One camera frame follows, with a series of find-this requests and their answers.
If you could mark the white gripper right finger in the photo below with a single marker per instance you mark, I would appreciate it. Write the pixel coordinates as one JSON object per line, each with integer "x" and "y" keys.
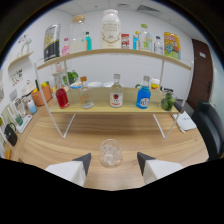
{"x": 156, "y": 168}

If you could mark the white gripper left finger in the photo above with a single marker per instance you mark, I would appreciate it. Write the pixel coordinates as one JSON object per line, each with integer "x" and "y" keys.
{"x": 68, "y": 170}

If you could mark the blue liquid bottle silver cap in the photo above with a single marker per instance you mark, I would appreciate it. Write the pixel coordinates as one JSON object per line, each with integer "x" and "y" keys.
{"x": 143, "y": 98}

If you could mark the clear bottle orange cap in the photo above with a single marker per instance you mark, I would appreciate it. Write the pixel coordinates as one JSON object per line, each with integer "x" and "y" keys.
{"x": 86, "y": 98}

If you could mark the large white milk bottle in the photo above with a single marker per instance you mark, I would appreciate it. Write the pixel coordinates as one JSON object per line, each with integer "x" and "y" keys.
{"x": 111, "y": 31}

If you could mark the green cup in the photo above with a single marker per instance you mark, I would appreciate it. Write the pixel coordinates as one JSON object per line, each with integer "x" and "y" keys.
{"x": 19, "y": 120}

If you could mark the white cup red lid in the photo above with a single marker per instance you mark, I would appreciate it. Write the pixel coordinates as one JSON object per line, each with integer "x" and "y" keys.
{"x": 155, "y": 84}

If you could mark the clear glass with ice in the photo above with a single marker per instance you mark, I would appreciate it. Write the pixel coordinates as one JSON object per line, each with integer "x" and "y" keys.
{"x": 110, "y": 154}

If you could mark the white kitchen scale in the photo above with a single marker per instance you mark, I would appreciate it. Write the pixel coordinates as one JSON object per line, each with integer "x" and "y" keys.
{"x": 25, "y": 124}

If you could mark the black wooden muddler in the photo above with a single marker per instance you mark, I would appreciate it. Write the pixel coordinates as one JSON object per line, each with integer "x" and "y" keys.
{"x": 179, "y": 107}

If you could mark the black kettle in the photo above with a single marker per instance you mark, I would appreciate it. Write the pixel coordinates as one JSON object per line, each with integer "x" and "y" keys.
{"x": 11, "y": 136}

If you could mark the black chair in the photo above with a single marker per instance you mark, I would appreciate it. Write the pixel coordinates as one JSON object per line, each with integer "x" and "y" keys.
{"x": 210, "y": 128}

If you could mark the red liquid bottle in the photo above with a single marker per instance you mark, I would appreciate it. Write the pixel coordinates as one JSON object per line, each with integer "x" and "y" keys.
{"x": 62, "y": 98}

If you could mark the light blue cylinder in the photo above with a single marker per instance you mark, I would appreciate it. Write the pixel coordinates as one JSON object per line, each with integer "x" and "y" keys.
{"x": 32, "y": 107}

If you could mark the clear bottle red label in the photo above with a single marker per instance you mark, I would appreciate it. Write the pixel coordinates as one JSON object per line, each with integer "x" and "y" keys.
{"x": 116, "y": 96}

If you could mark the blue rimmed bowl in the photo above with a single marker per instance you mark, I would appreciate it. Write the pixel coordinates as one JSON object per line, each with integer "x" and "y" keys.
{"x": 75, "y": 86}

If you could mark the white bowl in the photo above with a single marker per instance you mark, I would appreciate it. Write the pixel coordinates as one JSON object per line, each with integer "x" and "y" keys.
{"x": 95, "y": 84}

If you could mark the green potted plant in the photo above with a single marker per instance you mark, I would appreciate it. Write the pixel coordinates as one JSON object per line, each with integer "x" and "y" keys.
{"x": 72, "y": 77}

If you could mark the small pink bottle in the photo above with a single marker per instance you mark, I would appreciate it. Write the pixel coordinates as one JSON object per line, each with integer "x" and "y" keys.
{"x": 65, "y": 49}

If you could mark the small clear bottle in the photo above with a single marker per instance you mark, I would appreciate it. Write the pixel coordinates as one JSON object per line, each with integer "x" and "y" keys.
{"x": 158, "y": 46}

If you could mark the yellow snack bag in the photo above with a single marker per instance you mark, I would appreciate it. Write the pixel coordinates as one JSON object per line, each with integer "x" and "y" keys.
{"x": 172, "y": 46}

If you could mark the two-tier wooden shelf rack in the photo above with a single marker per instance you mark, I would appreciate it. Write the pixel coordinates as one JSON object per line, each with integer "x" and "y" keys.
{"x": 110, "y": 51}

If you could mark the slim blue bottle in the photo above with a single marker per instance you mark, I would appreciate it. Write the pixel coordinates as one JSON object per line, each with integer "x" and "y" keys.
{"x": 135, "y": 42}

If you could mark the black and yellow can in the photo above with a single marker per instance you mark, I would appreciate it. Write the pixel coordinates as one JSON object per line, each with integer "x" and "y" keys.
{"x": 52, "y": 43}

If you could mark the clear bottle green cap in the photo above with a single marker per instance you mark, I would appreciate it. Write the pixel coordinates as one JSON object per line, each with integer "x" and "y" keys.
{"x": 145, "y": 40}

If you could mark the teal bottle black cap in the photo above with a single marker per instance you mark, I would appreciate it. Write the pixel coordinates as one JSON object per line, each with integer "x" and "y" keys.
{"x": 88, "y": 42}

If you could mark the small red box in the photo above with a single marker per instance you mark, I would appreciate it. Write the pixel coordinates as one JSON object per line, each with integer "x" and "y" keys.
{"x": 125, "y": 41}

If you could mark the wooden wall shelf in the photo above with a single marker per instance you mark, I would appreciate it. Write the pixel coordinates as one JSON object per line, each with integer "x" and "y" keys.
{"x": 20, "y": 58}

